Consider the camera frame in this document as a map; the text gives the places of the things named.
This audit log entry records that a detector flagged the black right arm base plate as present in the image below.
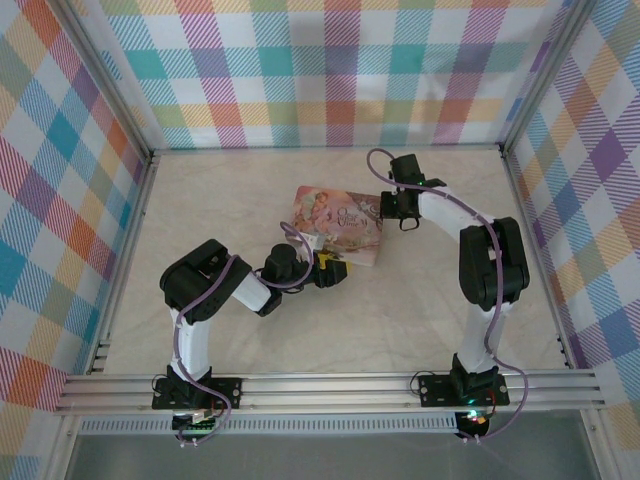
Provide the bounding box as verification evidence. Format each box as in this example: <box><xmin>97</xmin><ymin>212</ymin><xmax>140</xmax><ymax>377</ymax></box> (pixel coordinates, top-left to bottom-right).
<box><xmin>416</xmin><ymin>372</ymin><xmax>510</xmax><ymax>409</ymax></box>

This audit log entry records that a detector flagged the aluminium mounting rail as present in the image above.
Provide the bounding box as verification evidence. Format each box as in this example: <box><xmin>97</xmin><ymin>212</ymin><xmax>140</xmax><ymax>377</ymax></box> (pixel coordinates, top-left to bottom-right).
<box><xmin>52</xmin><ymin>368</ymin><xmax>607</xmax><ymax>417</ymax></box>

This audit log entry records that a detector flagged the illustrated pink storybook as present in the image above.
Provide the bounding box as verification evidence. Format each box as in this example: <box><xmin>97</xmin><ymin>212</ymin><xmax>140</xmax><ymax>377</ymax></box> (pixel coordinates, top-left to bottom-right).
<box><xmin>288</xmin><ymin>185</ymin><xmax>386</xmax><ymax>268</ymax></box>

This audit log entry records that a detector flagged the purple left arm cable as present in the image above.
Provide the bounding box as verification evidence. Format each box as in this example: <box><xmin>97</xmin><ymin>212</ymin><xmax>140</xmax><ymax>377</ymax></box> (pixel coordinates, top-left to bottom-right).
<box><xmin>172</xmin><ymin>221</ymin><xmax>314</xmax><ymax>448</ymax></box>

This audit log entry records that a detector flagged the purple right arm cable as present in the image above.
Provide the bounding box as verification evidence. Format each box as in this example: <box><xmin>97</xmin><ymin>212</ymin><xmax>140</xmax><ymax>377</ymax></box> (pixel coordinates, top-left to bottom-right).
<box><xmin>366</xmin><ymin>147</ymin><xmax>531</xmax><ymax>446</ymax></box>

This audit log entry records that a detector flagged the grey slotted cable duct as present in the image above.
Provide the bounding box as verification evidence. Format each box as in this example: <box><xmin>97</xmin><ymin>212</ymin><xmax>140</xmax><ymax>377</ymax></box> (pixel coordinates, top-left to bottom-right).
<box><xmin>78</xmin><ymin>417</ymin><xmax>460</xmax><ymax>436</ymax></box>

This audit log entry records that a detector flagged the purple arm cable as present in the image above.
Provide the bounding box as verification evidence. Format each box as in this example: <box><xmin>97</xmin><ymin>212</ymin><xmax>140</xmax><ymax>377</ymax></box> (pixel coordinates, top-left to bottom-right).
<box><xmin>172</xmin><ymin>221</ymin><xmax>314</xmax><ymax>448</ymax></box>
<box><xmin>366</xmin><ymin>147</ymin><xmax>531</xmax><ymax>446</ymax></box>

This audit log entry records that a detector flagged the black controller with lit LED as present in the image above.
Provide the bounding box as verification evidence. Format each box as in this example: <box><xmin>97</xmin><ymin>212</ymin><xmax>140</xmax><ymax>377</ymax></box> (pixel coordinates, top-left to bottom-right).
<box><xmin>455</xmin><ymin>408</ymin><xmax>490</xmax><ymax>437</ymax></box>

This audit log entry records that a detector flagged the aluminium frame bar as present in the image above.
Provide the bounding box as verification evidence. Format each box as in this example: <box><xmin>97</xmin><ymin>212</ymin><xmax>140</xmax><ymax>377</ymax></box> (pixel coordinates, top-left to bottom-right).
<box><xmin>149</xmin><ymin>141</ymin><xmax>505</xmax><ymax>154</ymax></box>

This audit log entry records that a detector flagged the green circuit board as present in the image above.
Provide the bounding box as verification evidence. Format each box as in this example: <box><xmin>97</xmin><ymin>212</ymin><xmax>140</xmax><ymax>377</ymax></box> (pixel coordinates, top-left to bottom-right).
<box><xmin>171</xmin><ymin>408</ymin><xmax>222</xmax><ymax>435</ymax></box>

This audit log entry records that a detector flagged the aluminium frame post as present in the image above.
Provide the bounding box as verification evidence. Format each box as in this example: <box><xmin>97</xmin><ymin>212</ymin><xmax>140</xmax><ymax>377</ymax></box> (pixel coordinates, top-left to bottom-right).
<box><xmin>48</xmin><ymin>0</ymin><xmax>156</xmax><ymax>159</ymax></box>
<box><xmin>499</xmin><ymin>0</ymin><xmax>596</xmax><ymax>156</ymax></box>

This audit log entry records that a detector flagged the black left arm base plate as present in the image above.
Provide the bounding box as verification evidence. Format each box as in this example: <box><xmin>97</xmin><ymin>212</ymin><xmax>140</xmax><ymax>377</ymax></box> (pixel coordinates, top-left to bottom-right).
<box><xmin>151</xmin><ymin>376</ymin><xmax>245</xmax><ymax>412</ymax></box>

